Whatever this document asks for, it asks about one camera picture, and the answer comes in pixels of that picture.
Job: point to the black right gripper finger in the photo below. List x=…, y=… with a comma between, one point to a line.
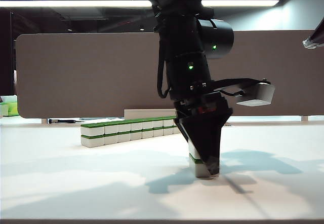
x=317, y=32
x=316, y=42

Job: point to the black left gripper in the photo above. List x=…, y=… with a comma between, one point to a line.
x=215, y=102

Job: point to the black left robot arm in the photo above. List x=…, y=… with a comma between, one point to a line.
x=182, y=56

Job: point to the light paper sheet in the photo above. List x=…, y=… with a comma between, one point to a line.
x=106, y=119

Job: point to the brown desk partition panel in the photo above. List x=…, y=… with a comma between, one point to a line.
x=88, y=74

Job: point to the black pen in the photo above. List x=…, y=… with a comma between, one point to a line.
x=63, y=120

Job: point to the long ceiling light strip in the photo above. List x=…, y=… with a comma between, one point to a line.
x=76, y=3

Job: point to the green and white box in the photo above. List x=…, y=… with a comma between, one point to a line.
x=12, y=108

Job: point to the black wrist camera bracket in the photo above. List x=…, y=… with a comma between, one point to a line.
x=235, y=82

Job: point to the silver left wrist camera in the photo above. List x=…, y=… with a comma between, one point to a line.
x=260, y=94

